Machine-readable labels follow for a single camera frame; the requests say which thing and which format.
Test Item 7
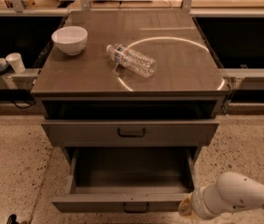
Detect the black floor cable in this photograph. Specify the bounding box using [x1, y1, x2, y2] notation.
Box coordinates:
[0, 99, 37, 110]

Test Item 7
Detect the grey top drawer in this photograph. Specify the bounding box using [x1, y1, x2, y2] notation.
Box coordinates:
[42, 119, 218, 147]

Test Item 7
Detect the white paper cup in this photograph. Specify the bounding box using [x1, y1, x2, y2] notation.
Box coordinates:
[6, 52, 25, 74]

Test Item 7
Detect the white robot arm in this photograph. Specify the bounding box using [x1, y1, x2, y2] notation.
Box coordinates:
[178, 172, 264, 220]

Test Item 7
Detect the grey drawer cabinet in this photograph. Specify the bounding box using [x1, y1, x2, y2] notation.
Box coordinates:
[32, 9, 229, 157]

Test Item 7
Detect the black object at floor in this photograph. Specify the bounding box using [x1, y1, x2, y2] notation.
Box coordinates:
[7, 214, 19, 224]

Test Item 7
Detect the white ceramic bowl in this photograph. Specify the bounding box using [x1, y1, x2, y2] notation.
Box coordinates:
[51, 26, 88, 56]

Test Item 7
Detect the grey drawer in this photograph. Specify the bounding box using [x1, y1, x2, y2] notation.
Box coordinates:
[42, 119, 218, 147]
[52, 147, 195, 214]

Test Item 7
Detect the clear plastic water bottle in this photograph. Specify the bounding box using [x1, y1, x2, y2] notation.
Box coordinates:
[106, 44, 157, 77]

